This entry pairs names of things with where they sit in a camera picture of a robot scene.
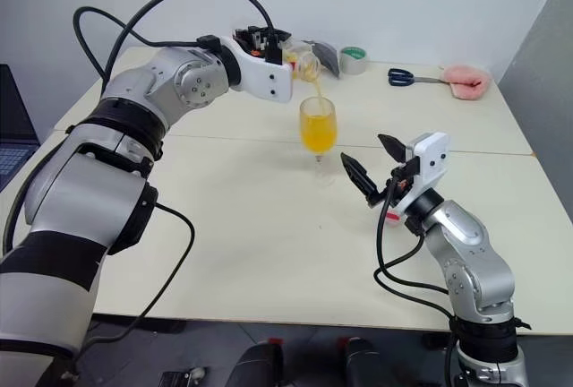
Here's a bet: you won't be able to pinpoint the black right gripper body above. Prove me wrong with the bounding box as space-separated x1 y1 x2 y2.
366 157 421 208

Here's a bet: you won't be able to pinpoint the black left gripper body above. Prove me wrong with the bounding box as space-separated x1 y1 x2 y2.
232 25 293 64

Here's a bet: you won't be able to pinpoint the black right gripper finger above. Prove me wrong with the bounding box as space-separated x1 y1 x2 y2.
340 152 377 198
378 134 408 165

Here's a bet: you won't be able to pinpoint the clear bottle with orange drink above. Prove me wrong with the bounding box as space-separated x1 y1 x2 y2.
281 44 322 86

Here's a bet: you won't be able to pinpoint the clear wine glass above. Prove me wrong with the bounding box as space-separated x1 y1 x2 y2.
298 96 336 186

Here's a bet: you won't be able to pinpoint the pink cloth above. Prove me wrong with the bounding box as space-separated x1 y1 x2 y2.
440 64 492 100

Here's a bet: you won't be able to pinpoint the tape roll with green core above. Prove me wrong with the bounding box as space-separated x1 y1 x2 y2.
338 46 371 77

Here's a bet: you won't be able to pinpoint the dark rounded shape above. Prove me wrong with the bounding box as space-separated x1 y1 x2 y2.
343 337 404 387

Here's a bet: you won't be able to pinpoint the dark laptop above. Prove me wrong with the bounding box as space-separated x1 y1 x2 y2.
0 63 41 191

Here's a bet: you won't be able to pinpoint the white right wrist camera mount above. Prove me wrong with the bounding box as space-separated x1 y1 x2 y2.
399 132 450 219

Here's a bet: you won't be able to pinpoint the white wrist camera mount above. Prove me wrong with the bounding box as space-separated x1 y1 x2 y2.
399 132 450 219
222 37 295 104

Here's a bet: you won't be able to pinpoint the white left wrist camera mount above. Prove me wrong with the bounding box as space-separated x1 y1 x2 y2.
222 37 295 104

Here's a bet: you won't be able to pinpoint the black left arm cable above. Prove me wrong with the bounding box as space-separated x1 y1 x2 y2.
0 0 281 361

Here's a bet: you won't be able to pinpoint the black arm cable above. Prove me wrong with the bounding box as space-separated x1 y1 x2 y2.
0 0 281 361
373 178 458 387

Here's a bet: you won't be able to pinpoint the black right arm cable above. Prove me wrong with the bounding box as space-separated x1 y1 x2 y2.
373 178 458 387

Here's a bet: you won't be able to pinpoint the black handled scissors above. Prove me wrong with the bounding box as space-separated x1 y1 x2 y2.
388 67 449 88

